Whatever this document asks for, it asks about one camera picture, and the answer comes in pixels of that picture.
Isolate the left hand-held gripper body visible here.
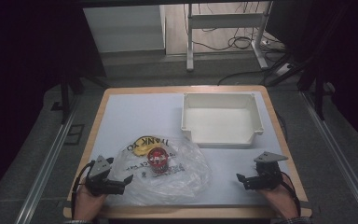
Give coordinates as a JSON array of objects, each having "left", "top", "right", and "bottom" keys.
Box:
[{"left": 84, "top": 154, "right": 126, "bottom": 198}]

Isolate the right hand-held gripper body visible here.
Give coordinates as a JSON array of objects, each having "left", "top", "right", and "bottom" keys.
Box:
[{"left": 244, "top": 151, "right": 289, "bottom": 191}]

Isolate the clear printed plastic bag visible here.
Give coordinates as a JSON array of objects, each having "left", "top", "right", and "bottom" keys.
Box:
[{"left": 110, "top": 133, "right": 213, "bottom": 207}]

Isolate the white plastic bin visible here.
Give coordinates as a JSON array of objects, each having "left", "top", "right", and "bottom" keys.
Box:
[{"left": 180, "top": 91, "right": 265, "bottom": 149}]

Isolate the person's right hand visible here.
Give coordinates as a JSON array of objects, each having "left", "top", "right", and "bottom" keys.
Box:
[{"left": 257, "top": 183, "right": 301, "bottom": 218}]

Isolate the person's left hand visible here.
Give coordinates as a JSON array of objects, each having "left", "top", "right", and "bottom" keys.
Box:
[{"left": 73, "top": 186, "right": 108, "bottom": 222}]

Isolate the black floor plate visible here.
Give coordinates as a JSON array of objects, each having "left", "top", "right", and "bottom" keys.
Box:
[{"left": 64, "top": 123, "right": 86, "bottom": 146}]

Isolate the black stand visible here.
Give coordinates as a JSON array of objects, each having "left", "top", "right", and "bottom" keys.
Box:
[
  {"left": 297, "top": 62, "right": 337, "bottom": 121},
  {"left": 59, "top": 74, "right": 85, "bottom": 125}
]

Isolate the white power strip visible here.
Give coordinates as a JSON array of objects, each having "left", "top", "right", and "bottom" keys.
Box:
[{"left": 274, "top": 63, "right": 294, "bottom": 77}]

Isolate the white cabinet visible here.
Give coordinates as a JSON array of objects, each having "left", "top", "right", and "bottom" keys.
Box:
[{"left": 83, "top": 4, "right": 166, "bottom": 54}]

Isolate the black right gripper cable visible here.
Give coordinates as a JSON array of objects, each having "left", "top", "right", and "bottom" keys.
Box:
[{"left": 281, "top": 171, "right": 302, "bottom": 218}]

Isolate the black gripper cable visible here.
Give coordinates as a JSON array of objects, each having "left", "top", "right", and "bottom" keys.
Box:
[
  {"left": 281, "top": 171, "right": 302, "bottom": 218},
  {"left": 70, "top": 160, "right": 97, "bottom": 220}
]

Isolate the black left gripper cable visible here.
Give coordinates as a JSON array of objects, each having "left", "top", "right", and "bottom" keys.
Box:
[{"left": 70, "top": 160, "right": 97, "bottom": 220}]

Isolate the aluminium rail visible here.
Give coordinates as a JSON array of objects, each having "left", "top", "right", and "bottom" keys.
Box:
[
  {"left": 301, "top": 91, "right": 358, "bottom": 224},
  {"left": 13, "top": 96, "right": 80, "bottom": 224}
]

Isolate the bundle of black floor cables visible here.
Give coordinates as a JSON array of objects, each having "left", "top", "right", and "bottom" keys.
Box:
[{"left": 192, "top": 1, "right": 285, "bottom": 52}]

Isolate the white desk frame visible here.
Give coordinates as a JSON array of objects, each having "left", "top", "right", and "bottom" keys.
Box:
[{"left": 185, "top": 1, "right": 274, "bottom": 73}]

